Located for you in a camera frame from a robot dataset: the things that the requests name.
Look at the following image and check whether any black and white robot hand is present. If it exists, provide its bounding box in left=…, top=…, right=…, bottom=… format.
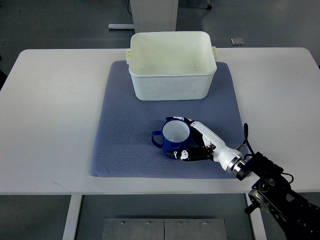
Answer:
left=166, top=116, right=246, bottom=174

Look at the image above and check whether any blue mug white inside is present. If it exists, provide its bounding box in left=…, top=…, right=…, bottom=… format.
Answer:
left=151, top=119, right=192, bottom=159

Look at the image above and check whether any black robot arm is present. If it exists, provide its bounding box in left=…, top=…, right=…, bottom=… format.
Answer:
left=231, top=123, right=320, bottom=240

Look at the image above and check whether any white plastic box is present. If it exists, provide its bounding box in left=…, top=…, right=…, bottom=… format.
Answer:
left=126, top=31, right=217, bottom=101

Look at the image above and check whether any blue textured mat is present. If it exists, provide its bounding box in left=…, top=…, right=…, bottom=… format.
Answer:
left=90, top=60, right=244, bottom=179

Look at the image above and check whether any right white table leg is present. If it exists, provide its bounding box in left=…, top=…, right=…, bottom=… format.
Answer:
left=250, top=208, right=267, bottom=240

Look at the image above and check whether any white table leg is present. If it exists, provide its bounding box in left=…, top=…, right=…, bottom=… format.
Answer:
left=250, top=208, right=267, bottom=240
left=62, top=194, right=83, bottom=240

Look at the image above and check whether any grey floor socket cover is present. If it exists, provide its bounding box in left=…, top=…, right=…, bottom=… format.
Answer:
left=230, top=37, right=245, bottom=46

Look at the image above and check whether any metal floor plate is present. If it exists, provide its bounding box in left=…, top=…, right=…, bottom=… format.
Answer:
left=101, top=218, right=227, bottom=240

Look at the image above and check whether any left white table leg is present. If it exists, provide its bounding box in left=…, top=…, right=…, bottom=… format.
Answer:
left=62, top=194, right=83, bottom=240

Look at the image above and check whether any white pillar base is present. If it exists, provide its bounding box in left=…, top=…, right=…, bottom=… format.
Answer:
left=108, top=0, right=179, bottom=34

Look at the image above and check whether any dark object at left edge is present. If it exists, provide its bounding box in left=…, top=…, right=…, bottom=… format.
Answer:
left=0, top=70, right=8, bottom=90

